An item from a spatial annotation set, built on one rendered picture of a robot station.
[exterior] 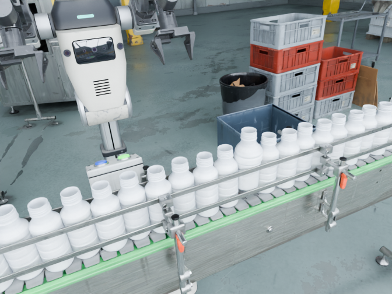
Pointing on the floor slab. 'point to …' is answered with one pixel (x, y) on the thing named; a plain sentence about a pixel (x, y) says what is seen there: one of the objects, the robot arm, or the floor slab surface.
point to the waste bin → (242, 91)
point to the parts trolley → (357, 27)
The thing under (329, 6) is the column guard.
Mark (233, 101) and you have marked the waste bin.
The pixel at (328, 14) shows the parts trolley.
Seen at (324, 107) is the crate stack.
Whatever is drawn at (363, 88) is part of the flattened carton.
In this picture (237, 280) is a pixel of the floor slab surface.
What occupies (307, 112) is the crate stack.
